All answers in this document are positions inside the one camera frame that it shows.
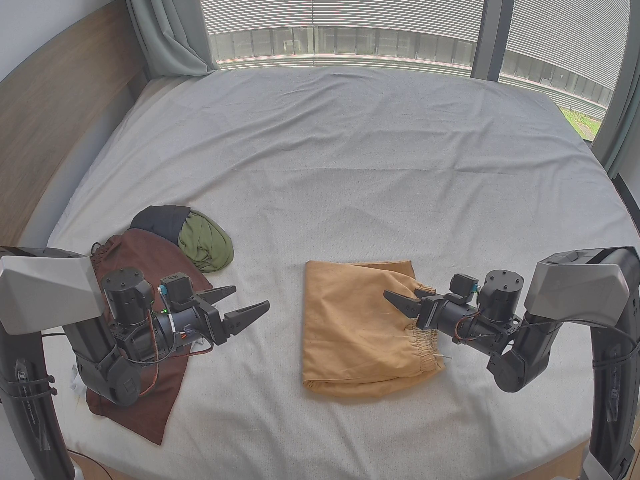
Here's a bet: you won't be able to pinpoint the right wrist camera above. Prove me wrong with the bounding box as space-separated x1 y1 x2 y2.
449 274 482 303

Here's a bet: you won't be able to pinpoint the black cable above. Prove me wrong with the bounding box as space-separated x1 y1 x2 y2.
67 449 118 480

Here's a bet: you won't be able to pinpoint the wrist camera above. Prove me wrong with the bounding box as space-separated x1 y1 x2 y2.
160 274 193 309
449 274 482 303

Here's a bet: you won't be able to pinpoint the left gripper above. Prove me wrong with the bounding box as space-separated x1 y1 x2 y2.
156 285 271 351

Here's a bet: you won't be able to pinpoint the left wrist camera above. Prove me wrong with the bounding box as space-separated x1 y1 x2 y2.
160 274 193 309

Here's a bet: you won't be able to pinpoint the tan shorts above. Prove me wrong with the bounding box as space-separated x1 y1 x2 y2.
301 259 447 405

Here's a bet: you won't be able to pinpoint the grey-green curtain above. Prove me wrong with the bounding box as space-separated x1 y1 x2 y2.
122 0 221 78

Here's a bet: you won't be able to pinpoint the green garment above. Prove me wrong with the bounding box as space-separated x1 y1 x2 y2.
177 210 235 273

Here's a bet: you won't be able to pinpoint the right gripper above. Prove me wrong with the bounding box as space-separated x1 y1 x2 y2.
383 289 478 341

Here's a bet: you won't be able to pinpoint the brown garment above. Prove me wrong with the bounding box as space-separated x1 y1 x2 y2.
85 230 213 446

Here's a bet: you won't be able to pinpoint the black garment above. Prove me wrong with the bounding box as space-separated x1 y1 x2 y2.
130 205 193 246

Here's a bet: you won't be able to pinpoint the window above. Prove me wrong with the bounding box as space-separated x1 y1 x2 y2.
192 0 640 179

